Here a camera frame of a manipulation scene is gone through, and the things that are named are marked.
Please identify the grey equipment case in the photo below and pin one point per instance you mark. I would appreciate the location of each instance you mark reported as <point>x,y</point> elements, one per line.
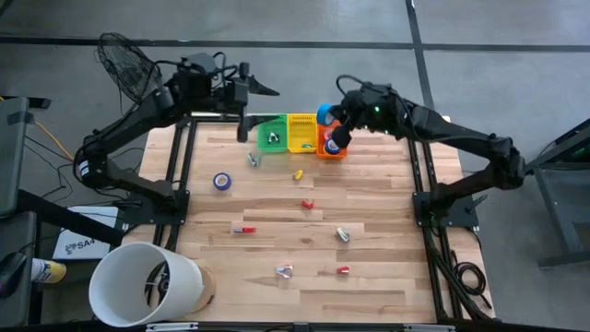
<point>11,157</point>

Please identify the orange plastic basket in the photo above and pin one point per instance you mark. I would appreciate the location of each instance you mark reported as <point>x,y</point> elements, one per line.
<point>341,154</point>

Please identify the black computer mouse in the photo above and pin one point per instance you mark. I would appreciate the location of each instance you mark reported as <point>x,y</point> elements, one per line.
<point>11,272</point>

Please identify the white printed box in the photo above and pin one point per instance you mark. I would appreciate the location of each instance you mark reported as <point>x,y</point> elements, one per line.
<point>87,242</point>

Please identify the silver metal bracket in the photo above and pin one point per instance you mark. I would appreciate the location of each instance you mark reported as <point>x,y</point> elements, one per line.
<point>428,328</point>
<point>171,326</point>

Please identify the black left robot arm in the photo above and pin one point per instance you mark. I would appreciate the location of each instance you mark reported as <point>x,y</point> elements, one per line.
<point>138,117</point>

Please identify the dark blue tape roll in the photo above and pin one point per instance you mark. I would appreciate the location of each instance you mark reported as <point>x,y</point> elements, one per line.
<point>327,148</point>

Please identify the yellow plastic basket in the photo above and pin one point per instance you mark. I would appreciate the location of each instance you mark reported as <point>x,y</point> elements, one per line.
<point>302,131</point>

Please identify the light blue tape roll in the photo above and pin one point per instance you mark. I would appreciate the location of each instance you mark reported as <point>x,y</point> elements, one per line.
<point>321,115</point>

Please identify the black metal beam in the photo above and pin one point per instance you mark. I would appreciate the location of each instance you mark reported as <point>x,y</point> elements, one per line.
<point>69,216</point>

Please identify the pink tape roll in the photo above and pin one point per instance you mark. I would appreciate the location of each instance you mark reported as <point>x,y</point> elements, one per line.
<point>327,134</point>

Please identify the red stapler with silver top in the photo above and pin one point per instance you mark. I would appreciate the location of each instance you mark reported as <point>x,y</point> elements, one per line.
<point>249,229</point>

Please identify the grey staple remover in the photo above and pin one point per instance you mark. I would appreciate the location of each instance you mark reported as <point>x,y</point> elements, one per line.
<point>253,160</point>

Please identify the yellow spray can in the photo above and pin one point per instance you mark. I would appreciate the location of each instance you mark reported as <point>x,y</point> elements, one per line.
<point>50,272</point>

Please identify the green plastic basket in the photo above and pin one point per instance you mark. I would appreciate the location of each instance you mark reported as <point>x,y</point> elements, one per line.
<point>265,145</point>

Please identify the purple tape roll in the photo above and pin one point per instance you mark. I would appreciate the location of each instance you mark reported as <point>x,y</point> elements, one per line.
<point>216,181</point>

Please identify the black aluminium table frame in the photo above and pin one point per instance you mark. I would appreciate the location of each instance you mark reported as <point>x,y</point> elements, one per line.
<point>189,152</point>

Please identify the small yellow stapler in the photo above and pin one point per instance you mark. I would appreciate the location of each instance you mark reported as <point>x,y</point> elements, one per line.
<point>298,175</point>

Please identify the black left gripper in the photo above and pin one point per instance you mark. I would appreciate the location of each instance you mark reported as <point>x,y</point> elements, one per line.
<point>235,97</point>

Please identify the small red stapler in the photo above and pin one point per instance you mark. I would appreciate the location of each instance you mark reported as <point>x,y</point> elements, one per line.
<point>307,204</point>
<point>343,270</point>

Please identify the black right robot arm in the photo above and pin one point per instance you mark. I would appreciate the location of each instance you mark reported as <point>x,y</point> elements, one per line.
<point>461,136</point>

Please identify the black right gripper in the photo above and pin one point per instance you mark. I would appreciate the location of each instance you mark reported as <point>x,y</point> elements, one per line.
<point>355,108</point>

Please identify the black floor fan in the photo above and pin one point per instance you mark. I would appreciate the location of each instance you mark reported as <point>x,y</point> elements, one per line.
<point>124,64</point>

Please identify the large white cylinder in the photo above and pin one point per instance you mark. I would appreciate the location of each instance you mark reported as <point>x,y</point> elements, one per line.
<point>120,281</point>

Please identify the black metal stand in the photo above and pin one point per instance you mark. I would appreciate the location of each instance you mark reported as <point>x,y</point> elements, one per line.
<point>567,207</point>

